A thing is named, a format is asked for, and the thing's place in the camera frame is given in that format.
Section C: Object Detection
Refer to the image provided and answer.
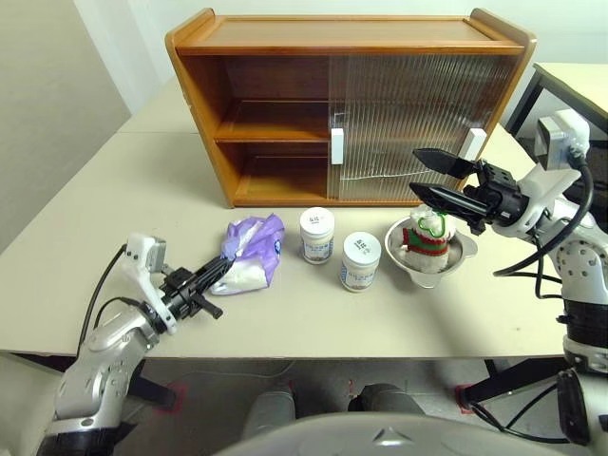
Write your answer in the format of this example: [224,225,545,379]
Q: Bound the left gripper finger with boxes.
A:
[200,267,235,294]
[192,255,238,286]

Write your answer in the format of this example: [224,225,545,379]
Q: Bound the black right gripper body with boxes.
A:
[463,160,529,238]

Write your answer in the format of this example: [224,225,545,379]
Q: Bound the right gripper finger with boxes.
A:
[408,181,493,222]
[411,147,479,181]

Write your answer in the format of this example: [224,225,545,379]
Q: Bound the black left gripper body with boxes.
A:
[159,266,224,329]

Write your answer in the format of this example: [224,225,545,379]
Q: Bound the white door handle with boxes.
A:
[458,126,487,162]
[330,127,345,166]

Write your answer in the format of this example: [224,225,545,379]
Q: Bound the purple tissue pack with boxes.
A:
[210,213,287,296]

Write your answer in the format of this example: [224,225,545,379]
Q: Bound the ribbed glass sliding door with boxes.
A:
[327,52,520,203]
[327,52,519,203]

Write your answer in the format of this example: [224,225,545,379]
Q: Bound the white plush snowman toy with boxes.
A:
[396,204,456,275]

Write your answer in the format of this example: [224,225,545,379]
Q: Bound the brown wooden cabinet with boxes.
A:
[164,7,539,209]

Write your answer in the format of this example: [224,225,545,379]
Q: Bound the small metal bowl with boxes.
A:
[384,216,479,289]

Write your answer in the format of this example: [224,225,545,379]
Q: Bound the black framed side table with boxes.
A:
[502,61,608,143]

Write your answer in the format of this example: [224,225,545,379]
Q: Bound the black table leg brace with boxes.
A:
[125,363,178,410]
[463,358,571,406]

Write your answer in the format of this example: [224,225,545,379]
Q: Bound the white bottle with label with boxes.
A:
[339,231,383,294]
[299,206,337,265]

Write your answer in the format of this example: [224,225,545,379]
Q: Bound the silver robot torso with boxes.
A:
[237,411,602,456]

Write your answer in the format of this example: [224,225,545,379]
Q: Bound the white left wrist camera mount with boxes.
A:
[121,232,180,333]

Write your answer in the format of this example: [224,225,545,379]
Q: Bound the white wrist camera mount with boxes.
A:
[121,232,180,333]
[517,108,592,238]

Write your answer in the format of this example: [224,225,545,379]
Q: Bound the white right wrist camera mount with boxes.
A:
[517,108,592,238]

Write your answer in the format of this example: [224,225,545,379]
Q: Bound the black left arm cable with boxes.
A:
[75,244,148,357]

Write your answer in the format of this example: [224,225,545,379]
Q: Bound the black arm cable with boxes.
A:
[75,244,148,357]
[492,146,596,300]

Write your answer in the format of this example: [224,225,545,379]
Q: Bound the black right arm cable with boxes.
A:
[492,146,596,300]

